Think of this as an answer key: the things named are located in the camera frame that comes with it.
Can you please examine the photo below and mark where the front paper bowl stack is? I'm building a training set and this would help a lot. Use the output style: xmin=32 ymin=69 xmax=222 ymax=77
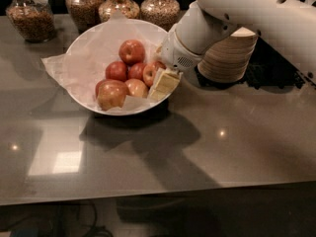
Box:
xmin=197 ymin=28 xmax=258 ymax=84

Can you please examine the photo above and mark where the left glass cereal jar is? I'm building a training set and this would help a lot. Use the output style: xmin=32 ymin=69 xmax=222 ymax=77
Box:
xmin=6 ymin=0 xmax=55 ymax=42

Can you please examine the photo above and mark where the front pale apple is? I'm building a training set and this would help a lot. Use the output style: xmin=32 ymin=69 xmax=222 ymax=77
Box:
xmin=125 ymin=79 xmax=148 ymax=98

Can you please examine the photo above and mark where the black rubber mat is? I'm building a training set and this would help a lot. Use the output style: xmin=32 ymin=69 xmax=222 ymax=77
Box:
xmin=195 ymin=39 xmax=315 ymax=89

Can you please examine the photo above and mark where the white bowl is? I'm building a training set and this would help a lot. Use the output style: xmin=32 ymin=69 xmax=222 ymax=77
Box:
xmin=63 ymin=18 xmax=181 ymax=117

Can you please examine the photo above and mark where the front large yellow-red apple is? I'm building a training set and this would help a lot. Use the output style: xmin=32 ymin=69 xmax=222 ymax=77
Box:
xmin=96 ymin=79 xmax=129 ymax=111

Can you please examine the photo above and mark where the white paper liner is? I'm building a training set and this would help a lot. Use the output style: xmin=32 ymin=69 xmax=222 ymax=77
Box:
xmin=41 ymin=11 xmax=172 ymax=115

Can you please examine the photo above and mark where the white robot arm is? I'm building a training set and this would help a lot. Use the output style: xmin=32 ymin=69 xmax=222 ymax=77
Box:
xmin=156 ymin=0 xmax=316 ymax=74

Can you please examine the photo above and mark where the middle small red apple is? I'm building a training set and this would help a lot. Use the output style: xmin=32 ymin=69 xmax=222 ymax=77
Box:
xmin=127 ymin=62 xmax=146 ymax=80

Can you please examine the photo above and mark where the glass cereal jar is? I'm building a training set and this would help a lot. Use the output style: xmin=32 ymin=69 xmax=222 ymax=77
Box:
xmin=65 ymin=0 xmax=104 ymax=33
xmin=140 ymin=0 xmax=180 ymax=31
xmin=6 ymin=0 xmax=55 ymax=42
xmin=98 ymin=0 xmax=140 ymax=22

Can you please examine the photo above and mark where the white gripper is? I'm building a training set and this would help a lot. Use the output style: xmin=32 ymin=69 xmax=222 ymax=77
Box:
xmin=149 ymin=25 xmax=202 ymax=101

